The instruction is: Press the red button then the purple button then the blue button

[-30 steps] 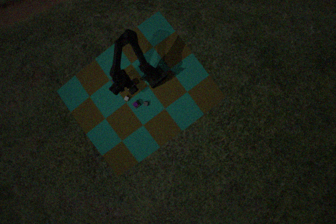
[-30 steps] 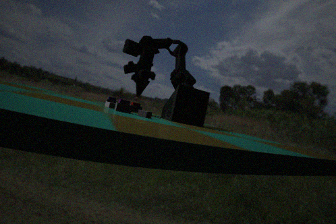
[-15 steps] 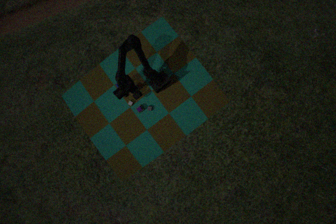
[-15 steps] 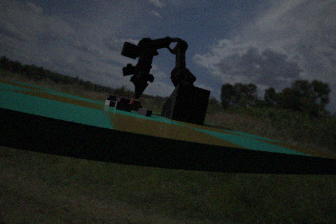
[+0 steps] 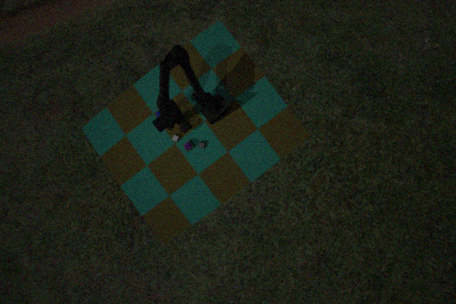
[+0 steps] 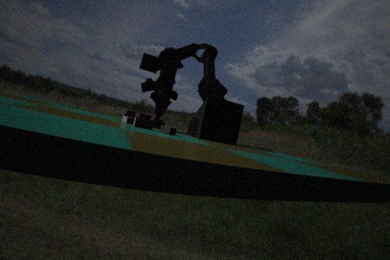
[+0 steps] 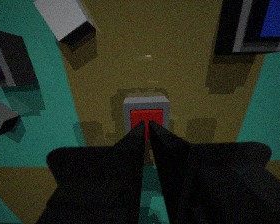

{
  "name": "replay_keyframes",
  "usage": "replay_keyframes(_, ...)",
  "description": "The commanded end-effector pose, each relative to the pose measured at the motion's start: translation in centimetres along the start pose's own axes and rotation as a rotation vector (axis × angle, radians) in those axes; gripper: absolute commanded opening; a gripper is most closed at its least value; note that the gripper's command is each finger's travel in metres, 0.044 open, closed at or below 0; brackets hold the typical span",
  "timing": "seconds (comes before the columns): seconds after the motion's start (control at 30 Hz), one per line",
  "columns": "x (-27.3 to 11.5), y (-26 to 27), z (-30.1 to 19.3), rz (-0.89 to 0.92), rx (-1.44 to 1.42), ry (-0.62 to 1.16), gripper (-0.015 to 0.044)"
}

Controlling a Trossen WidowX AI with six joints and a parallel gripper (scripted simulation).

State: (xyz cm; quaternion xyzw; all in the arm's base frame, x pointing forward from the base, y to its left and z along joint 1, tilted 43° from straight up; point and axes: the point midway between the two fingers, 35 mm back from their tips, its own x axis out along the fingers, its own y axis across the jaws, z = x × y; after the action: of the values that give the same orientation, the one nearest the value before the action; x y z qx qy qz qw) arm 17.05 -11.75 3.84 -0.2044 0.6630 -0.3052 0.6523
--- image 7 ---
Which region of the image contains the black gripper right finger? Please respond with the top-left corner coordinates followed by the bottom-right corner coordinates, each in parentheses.
top-left (149, 120), bottom-right (272, 224)

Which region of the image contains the blue button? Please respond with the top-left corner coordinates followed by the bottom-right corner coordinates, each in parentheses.
top-left (213, 0), bottom-right (280, 56)

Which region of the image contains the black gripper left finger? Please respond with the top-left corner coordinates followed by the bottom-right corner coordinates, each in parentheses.
top-left (46, 120), bottom-right (146, 224)

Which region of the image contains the red button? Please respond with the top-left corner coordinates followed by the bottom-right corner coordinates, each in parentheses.
top-left (122, 96), bottom-right (170, 142)

